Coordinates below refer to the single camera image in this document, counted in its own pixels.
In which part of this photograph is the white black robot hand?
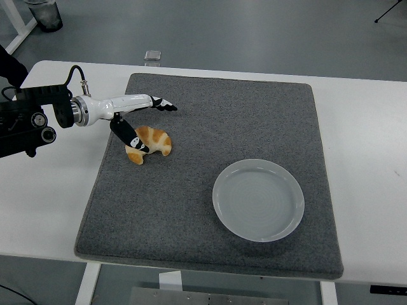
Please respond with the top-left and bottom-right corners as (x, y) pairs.
(85, 93), (178, 154)

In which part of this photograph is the orange striped croissant bread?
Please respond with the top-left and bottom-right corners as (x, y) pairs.
(125, 125), (173, 165)

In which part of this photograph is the grey round plate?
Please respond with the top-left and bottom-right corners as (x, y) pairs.
(212, 158), (305, 243)

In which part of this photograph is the small clear plastic box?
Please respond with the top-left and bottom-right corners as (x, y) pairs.
(143, 50), (163, 67)

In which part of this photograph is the grey felt mat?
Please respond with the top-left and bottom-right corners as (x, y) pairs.
(74, 72), (345, 281)

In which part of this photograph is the trash bin with bag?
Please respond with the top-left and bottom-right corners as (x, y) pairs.
(27, 0), (64, 32)

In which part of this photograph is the person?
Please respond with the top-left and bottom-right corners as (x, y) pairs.
(0, 44), (29, 88)

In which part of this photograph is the white table leg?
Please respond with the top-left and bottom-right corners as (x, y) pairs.
(319, 281), (338, 305)
(74, 262), (102, 305)

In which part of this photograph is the black tripod leg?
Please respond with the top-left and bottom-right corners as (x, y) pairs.
(374, 0), (407, 23)

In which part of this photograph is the black table control panel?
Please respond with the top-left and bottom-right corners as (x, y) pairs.
(369, 285), (407, 295)

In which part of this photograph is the white table frame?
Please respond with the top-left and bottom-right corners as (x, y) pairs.
(0, 0), (38, 55)

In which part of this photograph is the thin black floor cable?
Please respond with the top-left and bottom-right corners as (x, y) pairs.
(0, 279), (31, 305)

